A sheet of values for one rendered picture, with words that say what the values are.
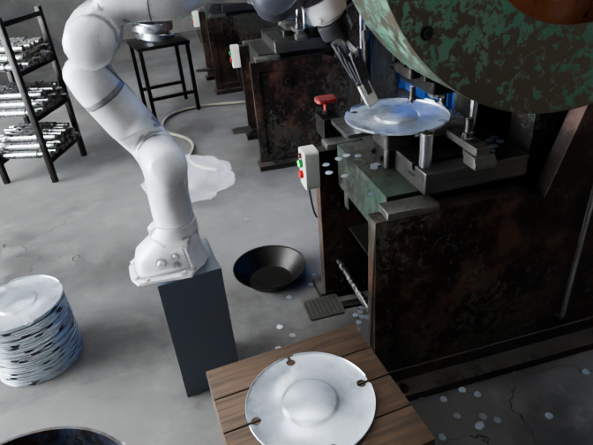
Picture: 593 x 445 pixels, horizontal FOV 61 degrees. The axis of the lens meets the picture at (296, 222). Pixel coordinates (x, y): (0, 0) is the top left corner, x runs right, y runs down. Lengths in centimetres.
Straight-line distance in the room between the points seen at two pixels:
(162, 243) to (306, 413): 59
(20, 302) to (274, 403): 104
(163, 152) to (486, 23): 74
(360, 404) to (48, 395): 111
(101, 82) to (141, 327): 107
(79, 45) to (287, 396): 86
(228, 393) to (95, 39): 81
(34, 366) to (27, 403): 12
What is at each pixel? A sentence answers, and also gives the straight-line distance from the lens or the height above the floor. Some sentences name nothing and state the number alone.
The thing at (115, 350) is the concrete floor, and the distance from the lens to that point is 198.
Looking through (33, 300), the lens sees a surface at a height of 25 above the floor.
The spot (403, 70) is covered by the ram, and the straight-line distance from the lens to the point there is 143.
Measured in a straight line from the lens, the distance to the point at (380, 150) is 147.
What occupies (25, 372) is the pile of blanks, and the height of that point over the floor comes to 7.
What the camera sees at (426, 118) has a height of 78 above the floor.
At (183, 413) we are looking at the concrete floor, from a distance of 170.
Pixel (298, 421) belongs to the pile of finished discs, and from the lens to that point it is 116.
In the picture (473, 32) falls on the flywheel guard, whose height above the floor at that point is 109.
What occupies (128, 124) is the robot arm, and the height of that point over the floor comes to 90.
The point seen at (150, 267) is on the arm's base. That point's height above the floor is 49.
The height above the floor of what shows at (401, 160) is 69.
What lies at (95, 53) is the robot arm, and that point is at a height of 108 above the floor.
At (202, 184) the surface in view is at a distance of 270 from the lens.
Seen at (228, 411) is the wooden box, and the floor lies 35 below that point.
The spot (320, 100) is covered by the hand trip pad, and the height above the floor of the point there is 76.
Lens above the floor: 128
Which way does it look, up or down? 31 degrees down
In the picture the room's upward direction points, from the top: 5 degrees counter-clockwise
